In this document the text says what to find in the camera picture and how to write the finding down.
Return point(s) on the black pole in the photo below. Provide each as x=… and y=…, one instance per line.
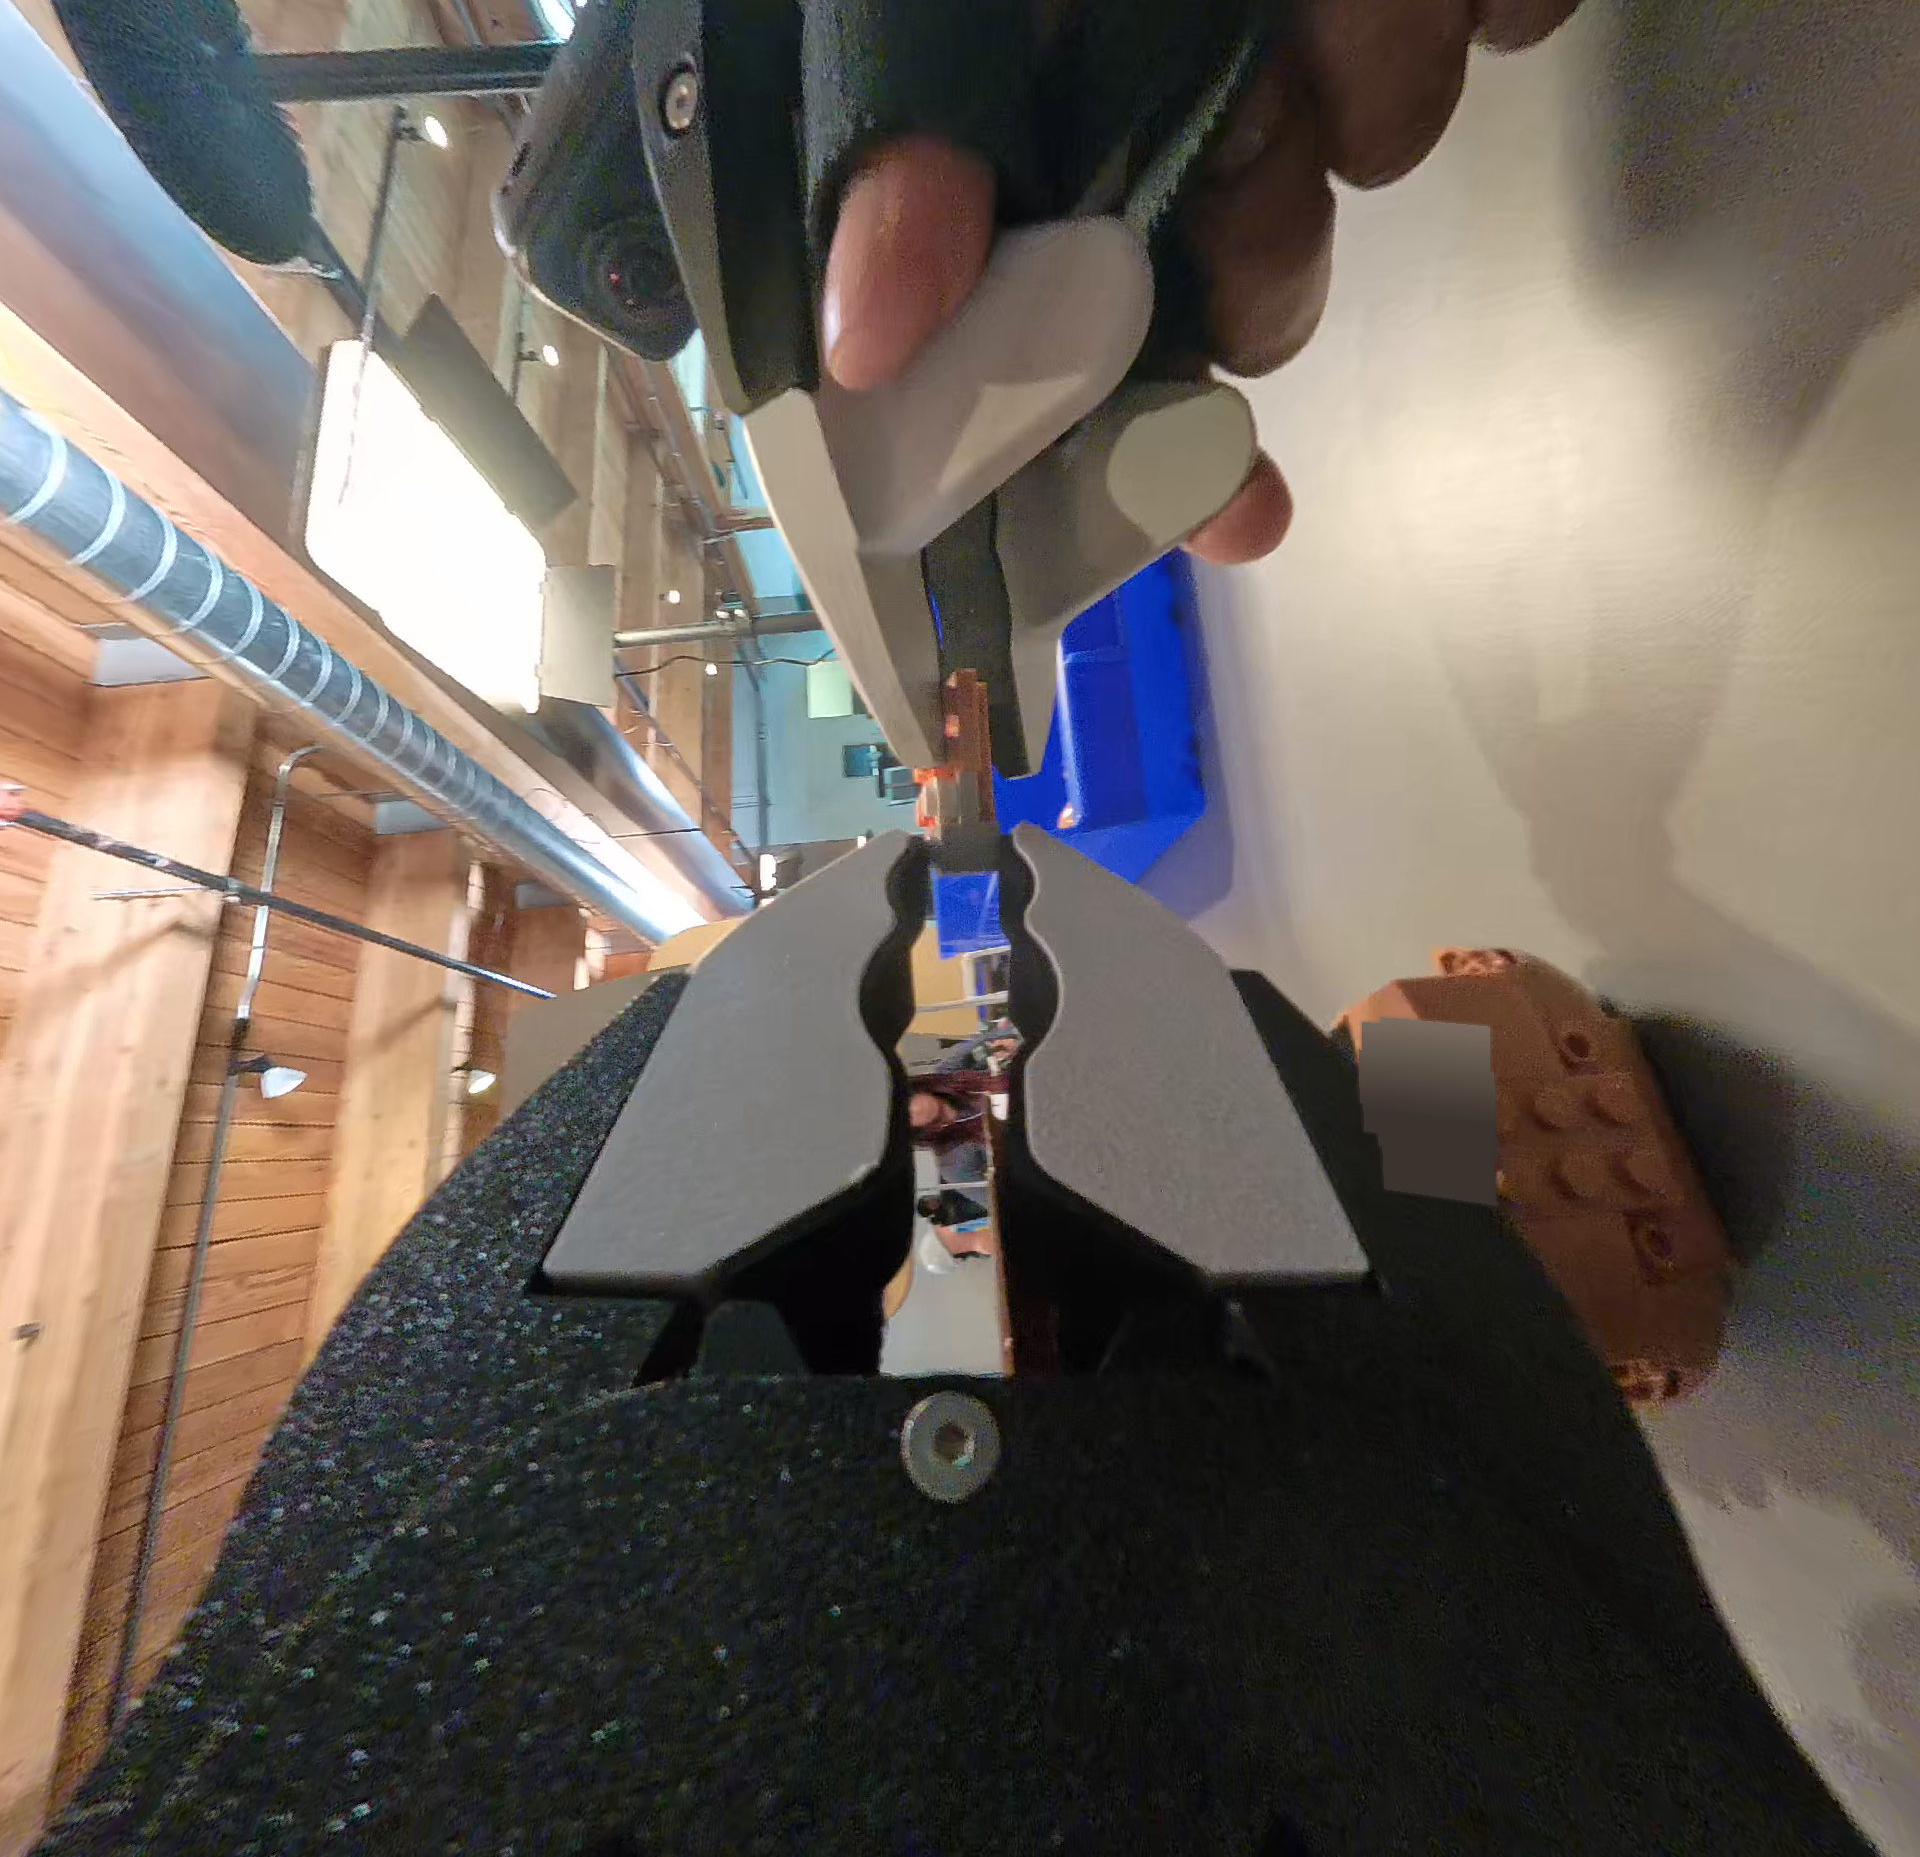
x=392, y=69

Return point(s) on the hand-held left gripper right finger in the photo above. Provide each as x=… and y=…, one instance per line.
x=1187, y=1124

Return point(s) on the black round disc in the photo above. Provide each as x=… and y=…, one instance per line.
x=166, y=74

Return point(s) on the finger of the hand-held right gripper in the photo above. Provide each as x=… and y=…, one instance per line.
x=991, y=358
x=1157, y=478

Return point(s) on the silver ventilation duct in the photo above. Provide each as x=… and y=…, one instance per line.
x=182, y=582

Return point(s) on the blue plastic bin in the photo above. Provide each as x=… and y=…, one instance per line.
x=1126, y=732

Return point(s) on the colourful toy brick model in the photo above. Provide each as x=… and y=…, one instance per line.
x=1592, y=1199

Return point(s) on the black wall rod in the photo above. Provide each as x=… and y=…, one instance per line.
x=302, y=913

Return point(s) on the small brown toy brick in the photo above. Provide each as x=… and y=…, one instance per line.
x=966, y=724

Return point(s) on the grey light reflector panel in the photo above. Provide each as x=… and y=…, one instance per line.
x=480, y=419

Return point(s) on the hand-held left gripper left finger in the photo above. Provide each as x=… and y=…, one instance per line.
x=721, y=1138

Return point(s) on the ceiling light panel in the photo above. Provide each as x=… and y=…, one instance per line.
x=421, y=523

